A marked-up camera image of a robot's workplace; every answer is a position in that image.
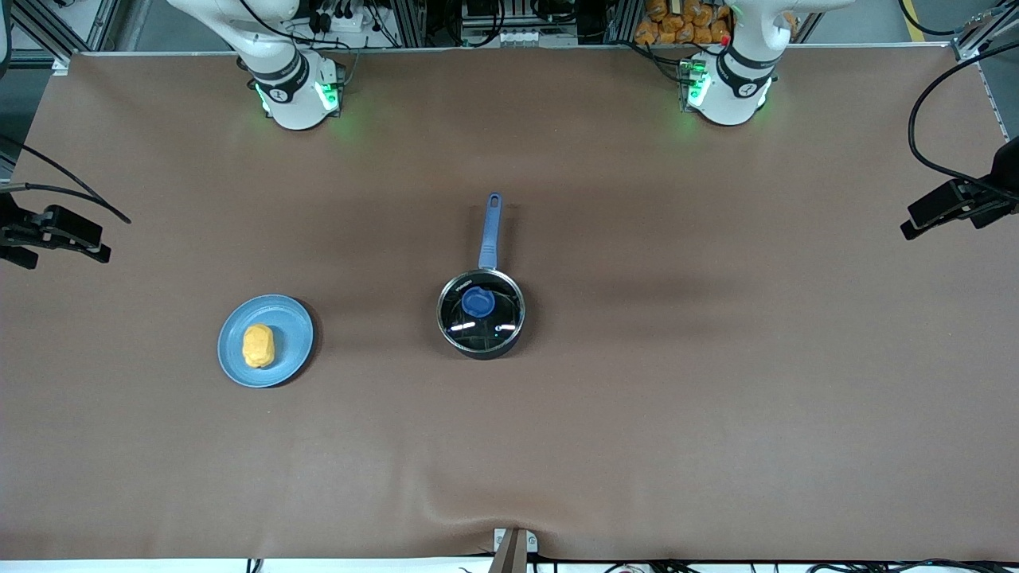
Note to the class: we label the blue round plate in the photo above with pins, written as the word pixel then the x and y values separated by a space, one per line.
pixel 290 338

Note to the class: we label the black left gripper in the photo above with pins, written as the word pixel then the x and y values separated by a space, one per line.
pixel 1000 196

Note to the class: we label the metal table bracket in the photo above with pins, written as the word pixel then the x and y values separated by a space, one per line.
pixel 513 549

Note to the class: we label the glass lid with blue knob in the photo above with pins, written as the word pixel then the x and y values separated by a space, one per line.
pixel 478 302

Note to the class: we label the grey equipment rack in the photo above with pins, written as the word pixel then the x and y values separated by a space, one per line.
pixel 517 20

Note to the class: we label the aluminium frame strut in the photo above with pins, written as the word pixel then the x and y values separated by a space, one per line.
pixel 983 32
pixel 72 28

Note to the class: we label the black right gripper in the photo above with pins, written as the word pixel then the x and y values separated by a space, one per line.
pixel 11 231

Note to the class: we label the yellow potato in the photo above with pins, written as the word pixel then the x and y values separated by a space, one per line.
pixel 259 346

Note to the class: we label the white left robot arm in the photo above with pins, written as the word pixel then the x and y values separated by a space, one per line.
pixel 736 87

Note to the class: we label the brown table cloth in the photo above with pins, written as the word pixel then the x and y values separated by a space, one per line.
pixel 637 438

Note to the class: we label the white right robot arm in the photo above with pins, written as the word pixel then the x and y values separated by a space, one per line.
pixel 290 87

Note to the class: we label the bag of orange items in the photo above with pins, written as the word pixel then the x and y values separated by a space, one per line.
pixel 677 20

